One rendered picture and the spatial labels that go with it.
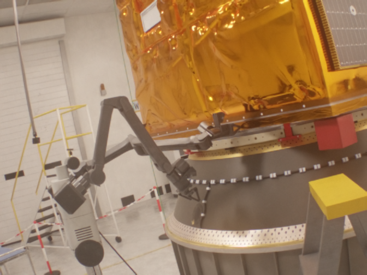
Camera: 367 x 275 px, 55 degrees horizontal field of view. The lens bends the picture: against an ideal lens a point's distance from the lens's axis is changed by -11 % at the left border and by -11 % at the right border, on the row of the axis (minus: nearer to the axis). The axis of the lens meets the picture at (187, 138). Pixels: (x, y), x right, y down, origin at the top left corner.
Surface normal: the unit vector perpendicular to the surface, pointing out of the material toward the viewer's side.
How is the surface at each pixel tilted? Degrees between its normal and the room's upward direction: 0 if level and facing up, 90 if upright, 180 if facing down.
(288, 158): 62
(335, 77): 88
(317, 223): 93
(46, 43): 90
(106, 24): 90
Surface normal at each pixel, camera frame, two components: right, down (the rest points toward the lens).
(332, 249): -0.18, 0.03
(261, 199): -0.56, -0.32
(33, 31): 0.51, -0.08
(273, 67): -0.86, 0.28
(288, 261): -0.41, 0.13
